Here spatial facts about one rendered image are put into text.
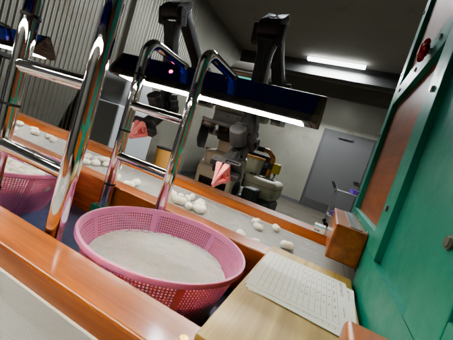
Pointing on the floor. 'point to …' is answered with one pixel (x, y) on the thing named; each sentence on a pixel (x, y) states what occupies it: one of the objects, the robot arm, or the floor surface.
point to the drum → (162, 156)
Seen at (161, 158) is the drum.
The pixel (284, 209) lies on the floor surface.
